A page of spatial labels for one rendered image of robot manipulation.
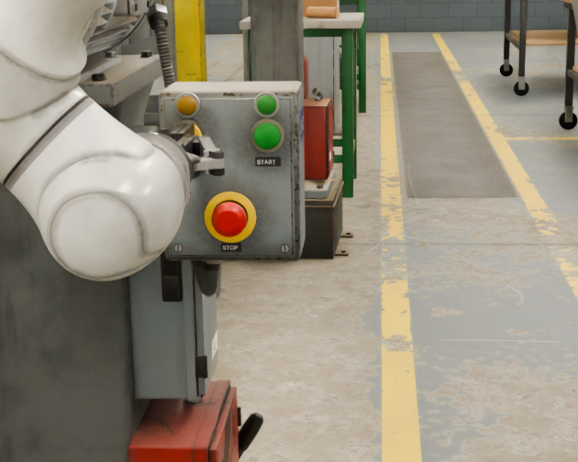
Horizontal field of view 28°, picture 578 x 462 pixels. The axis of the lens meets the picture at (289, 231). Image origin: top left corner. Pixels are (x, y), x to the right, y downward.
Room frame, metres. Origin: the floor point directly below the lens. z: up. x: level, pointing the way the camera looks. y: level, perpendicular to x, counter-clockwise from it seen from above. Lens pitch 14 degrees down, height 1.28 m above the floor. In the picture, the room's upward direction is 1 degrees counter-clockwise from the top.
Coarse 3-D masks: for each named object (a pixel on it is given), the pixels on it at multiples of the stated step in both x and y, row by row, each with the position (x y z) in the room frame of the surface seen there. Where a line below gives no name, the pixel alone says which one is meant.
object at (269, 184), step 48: (240, 96) 1.29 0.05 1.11; (288, 96) 1.29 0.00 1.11; (240, 144) 1.29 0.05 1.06; (288, 144) 1.29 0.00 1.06; (192, 192) 1.29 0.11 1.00; (240, 192) 1.29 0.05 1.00; (288, 192) 1.29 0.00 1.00; (192, 240) 1.30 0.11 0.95; (240, 240) 1.29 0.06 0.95; (288, 240) 1.29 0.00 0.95
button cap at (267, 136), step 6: (258, 126) 1.28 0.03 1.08; (264, 126) 1.28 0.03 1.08; (270, 126) 1.28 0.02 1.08; (276, 126) 1.28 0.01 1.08; (258, 132) 1.28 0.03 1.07; (264, 132) 1.28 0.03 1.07; (270, 132) 1.28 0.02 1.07; (276, 132) 1.28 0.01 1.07; (258, 138) 1.28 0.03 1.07; (264, 138) 1.28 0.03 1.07; (270, 138) 1.28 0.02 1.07; (276, 138) 1.28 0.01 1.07; (258, 144) 1.28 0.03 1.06; (264, 144) 1.28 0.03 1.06; (270, 144) 1.28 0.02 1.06; (276, 144) 1.28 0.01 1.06
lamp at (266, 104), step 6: (258, 96) 1.29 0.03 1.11; (264, 96) 1.28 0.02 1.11; (270, 96) 1.28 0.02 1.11; (276, 96) 1.29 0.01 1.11; (258, 102) 1.28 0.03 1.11; (264, 102) 1.28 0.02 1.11; (270, 102) 1.28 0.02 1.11; (276, 102) 1.28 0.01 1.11; (258, 108) 1.28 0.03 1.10; (264, 108) 1.28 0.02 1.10; (270, 108) 1.28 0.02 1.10; (276, 108) 1.28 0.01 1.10; (258, 114) 1.29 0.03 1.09; (264, 114) 1.28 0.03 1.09; (270, 114) 1.28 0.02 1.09
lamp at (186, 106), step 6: (180, 96) 1.29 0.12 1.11; (186, 96) 1.29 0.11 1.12; (192, 96) 1.29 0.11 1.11; (180, 102) 1.29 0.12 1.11; (186, 102) 1.29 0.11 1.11; (192, 102) 1.29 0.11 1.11; (198, 102) 1.29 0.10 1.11; (180, 108) 1.29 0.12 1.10; (186, 108) 1.29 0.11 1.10; (192, 108) 1.29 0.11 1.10; (198, 108) 1.29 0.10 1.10; (180, 114) 1.29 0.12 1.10; (186, 114) 1.29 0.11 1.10; (192, 114) 1.29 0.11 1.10
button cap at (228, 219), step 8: (216, 208) 1.28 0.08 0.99; (224, 208) 1.27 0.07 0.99; (232, 208) 1.27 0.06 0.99; (240, 208) 1.27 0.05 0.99; (216, 216) 1.27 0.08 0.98; (224, 216) 1.27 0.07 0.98; (232, 216) 1.27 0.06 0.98; (240, 216) 1.27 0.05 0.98; (216, 224) 1.27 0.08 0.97; (224, 224) 1.27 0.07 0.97; (232, 224) 1.27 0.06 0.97; (240, 224) 1.27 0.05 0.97; (224, 232) 1.27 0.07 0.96; (232, 232) 1.27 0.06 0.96; (240, 232) 1.27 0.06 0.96
